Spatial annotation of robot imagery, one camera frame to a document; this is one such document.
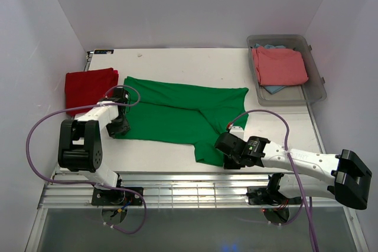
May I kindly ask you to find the pink folded t-shirt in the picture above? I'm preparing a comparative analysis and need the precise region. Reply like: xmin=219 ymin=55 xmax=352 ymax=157
xmin=252 ymin=47 xmax=308 ymax=86

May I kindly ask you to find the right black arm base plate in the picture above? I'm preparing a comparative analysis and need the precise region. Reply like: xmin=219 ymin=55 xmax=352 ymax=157
xmin=246 ymin=186 xmax=302 ymax=206

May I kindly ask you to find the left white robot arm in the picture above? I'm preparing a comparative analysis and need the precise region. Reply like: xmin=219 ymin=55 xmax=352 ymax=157
xmin=58 ymin=87 xmax=130 ymax=205

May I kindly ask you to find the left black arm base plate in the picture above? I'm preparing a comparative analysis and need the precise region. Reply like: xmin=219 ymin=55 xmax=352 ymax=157
xmin=91 ymin=188 xmax=142 ymax=207

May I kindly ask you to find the aluminium rail frame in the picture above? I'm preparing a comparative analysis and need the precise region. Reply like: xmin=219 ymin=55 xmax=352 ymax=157
xmin=38 ymin=172 xmax=355 ymax=209

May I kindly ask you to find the folded red t-shirt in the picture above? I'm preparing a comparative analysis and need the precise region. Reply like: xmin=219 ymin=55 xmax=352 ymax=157
xmin=64 ymin=68 xmax=119 ymax=109

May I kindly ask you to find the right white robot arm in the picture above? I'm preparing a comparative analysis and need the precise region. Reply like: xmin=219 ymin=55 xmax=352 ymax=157
xmin=214 ymin=132 xmax=372 ymax=210

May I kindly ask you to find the clear plastic bin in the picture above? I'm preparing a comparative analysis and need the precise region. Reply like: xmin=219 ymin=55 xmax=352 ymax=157
xmin=246 ymin=34 xmax=327 ymax=106

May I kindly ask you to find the blue label sticker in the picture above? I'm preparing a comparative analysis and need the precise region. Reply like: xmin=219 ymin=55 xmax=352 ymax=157
xmin=93 ymin=49 xmax=114 ymax=55

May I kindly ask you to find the green t-shirt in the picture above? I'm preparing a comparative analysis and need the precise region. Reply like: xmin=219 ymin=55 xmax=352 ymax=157
xmin=116 ymin=77 xmax=249 ymax=166

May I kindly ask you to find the light blue folded t-shirt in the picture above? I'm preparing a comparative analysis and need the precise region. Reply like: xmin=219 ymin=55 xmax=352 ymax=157
xmin=252 ymin=43 xmax=290 ymax=94

